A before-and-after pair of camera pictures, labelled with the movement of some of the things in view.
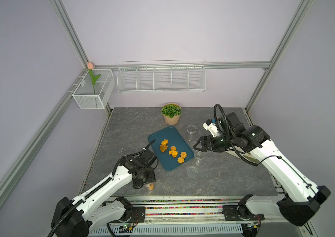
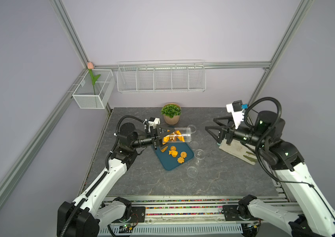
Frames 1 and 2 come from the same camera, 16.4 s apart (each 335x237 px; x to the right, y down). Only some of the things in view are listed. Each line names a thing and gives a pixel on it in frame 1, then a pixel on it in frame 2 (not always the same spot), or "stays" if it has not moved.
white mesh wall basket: x=84 y=95 stays
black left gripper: x=151 y=178 to x=155 y=134
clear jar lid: x=192 y=144 stays
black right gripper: x=203 y=139 to x=230 y=130
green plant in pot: x=171 y=112 stays
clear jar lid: x=192 y=171 stays
